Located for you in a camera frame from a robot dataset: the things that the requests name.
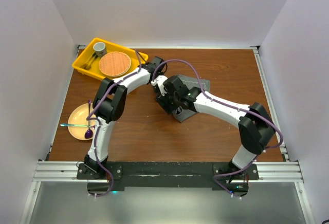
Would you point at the aluminium frame rail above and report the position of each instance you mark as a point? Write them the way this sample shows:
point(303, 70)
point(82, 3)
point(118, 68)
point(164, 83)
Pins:
point(58, 171)

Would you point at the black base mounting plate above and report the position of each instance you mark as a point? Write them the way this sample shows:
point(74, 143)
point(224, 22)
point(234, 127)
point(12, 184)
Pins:
point(213, 175)

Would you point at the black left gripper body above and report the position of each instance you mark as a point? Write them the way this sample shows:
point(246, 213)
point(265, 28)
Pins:
point(162, 69)

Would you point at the grey cloth napkin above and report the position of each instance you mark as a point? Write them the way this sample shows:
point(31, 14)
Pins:
point(192, 84)

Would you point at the dark cutlery in tray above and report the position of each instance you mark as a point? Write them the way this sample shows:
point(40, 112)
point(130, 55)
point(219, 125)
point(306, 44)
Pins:
point(88, 64)

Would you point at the white ceramic cup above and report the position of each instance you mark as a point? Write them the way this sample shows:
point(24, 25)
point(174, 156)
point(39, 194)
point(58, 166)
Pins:
point(100, 49)

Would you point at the yellow plastic tray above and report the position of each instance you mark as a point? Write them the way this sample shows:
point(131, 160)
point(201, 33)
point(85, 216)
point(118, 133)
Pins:
point(137, 58)

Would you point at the pale yellow round plate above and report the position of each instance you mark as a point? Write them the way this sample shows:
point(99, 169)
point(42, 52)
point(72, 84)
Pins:
point(78, 117)

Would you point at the iridescent fork on plate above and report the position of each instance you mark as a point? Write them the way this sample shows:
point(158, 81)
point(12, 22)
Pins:
point(77, 125)

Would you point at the purple iridescent spoon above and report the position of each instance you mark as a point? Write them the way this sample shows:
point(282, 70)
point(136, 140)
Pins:
point(89, 133)

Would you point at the woven wicker plate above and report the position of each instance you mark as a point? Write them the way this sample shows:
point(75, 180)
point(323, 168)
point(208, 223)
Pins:
point(115, 64)

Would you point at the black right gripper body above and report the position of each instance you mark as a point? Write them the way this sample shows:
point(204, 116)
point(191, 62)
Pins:
point(169, 103)

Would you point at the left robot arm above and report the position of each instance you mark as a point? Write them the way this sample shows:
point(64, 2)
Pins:
point(108, 107)

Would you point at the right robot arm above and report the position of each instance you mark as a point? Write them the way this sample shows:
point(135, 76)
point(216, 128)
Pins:
point(253, 122)

